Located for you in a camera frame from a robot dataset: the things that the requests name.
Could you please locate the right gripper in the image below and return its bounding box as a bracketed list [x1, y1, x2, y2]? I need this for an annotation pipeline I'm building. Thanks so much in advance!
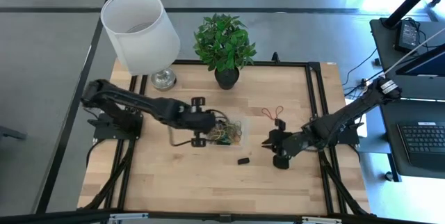
[273, 118, 314, 170]

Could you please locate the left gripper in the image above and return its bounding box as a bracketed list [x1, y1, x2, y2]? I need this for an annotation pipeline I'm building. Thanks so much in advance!
[175, 96, 207, 148]

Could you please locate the yellow rubber band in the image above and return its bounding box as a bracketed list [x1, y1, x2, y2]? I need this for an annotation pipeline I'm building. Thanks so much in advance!
[208, 121, 243, 141]

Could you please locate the red rubber band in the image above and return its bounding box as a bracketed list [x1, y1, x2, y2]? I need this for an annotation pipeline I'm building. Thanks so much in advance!
[261, 105, 284, 121]

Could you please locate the green rubber band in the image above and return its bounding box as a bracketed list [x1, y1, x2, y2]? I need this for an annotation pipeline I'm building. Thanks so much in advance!
[217, 133, 241, 145]

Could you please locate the clear plastic bin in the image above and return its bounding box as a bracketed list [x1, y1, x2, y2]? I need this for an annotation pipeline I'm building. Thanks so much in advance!
[204, 114, 250, 148]

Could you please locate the green potted plant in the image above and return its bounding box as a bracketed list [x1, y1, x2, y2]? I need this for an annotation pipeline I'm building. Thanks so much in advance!
[193, 13, 258, 90]

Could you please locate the white paper sheet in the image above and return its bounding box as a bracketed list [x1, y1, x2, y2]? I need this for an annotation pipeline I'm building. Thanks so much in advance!
[355, 112, 369, 138]

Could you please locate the white shade silver table lamp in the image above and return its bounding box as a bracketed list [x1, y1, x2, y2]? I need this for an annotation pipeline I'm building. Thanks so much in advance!
[99, 0, 181, 92]

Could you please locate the black side desk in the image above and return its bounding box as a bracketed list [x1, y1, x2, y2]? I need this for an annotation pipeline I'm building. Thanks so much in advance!
[369, 17, 445, 180]

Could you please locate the black keyboard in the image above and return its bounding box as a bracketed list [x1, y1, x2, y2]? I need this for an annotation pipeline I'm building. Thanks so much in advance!
[397, 121, 445, 169]

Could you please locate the thin white rod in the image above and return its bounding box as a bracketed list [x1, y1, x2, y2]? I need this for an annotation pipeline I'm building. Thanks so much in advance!
[368, 26, 445, 86]

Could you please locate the black power adapter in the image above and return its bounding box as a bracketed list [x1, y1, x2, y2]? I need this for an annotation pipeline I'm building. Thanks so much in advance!
[394, 19, 421, 53]

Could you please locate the dark laptop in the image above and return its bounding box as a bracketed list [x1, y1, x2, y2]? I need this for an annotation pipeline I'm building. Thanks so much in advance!
[395, 42, 445, 78]

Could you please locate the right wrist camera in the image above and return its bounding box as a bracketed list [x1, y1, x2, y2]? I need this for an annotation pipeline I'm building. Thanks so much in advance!
[261, 129, 283, 152]

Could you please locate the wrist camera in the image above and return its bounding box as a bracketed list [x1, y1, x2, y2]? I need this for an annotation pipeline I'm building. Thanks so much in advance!
[204, 110, 218, 134]
[261, 129, 283, 152]

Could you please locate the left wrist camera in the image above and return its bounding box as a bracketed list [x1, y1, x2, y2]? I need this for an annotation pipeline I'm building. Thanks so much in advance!
[204, 110, 218, 134]

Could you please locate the black left camera cable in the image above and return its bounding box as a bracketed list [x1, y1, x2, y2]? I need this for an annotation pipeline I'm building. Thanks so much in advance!
[168, 125, 195, 147]

